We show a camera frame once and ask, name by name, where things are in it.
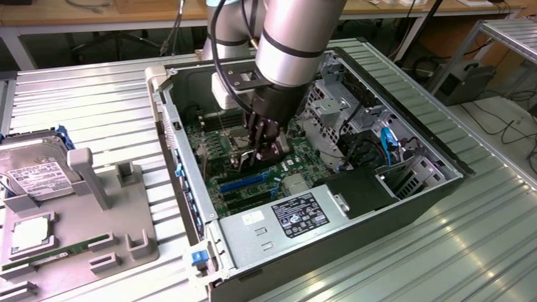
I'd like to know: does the black box with handle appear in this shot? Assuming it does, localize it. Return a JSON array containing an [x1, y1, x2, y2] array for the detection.
[[442, 62, 497, 107]]

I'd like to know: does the silver chipset heat sink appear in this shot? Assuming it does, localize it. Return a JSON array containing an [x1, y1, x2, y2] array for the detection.
[[282, 174, 314, 195]]

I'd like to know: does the metal slat side table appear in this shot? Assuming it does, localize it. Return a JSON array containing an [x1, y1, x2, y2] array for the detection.
[[431, 19, 537, 95]]

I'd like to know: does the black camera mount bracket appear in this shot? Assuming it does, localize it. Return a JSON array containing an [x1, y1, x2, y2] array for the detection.
[[214, 60, 274, 92]]

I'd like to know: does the grey parts rack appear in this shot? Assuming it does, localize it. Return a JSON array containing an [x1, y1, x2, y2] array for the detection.
[[0, 147, 162, 302]]

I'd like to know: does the metal disk bay cage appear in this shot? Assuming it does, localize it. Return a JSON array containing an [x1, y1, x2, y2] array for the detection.
[[301, 78, 362, 169]]

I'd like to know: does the blue expansion slot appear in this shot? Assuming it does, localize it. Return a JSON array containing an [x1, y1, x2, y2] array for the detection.
[[218, 172, 270, 193]]

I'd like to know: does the CPU socket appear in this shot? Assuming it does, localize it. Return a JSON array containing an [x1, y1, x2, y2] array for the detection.
[[225, 125, 253, 152]]

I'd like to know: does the grey hanging cable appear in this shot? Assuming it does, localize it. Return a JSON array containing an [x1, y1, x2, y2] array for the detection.
[[158, 0, 186, 57]]

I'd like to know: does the silver hard disk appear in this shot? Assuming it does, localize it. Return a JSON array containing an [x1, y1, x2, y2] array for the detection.
[[0, 130, 74, 202]]

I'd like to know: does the green RAM stick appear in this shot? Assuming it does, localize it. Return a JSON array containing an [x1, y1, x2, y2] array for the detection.
[[1, 241, 92, 272]]

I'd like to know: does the wooden desk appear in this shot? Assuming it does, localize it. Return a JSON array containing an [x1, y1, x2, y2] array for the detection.
[[0, 0, 525, 70]]

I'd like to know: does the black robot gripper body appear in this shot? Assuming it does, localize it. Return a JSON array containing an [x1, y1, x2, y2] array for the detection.
[[245, 84, 310, 128]]

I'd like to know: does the green motherboard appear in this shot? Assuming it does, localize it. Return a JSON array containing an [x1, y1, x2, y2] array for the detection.
[[184, 105, 337, 218]]

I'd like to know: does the silver CPU chip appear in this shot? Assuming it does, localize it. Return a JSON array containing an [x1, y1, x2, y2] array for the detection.
[[10, 216, 53, 253]]

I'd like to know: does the grey power supply unit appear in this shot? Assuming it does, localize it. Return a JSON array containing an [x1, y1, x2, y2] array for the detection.
[[216, 184, 350, 269]]

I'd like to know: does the black floor cable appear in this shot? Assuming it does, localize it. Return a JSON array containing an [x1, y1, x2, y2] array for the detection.
[[458, 91, 537, 145]]

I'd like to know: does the blue disk bracket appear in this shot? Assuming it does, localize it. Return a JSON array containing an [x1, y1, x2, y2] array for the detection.
[[52, 125, 77, 151]]

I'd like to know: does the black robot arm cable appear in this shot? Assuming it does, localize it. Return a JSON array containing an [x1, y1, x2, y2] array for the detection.
[[208, 0, 254, 114]]

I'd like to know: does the open black PC case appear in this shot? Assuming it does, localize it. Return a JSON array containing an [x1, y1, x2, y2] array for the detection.
[[144, 37, 475, 302]]

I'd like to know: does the black chair base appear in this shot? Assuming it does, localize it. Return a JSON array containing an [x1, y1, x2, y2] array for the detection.
[[69, 30, 165, 61]]

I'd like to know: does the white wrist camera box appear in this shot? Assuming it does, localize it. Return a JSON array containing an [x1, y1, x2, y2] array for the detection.
[[210, 72, 253, 111]]

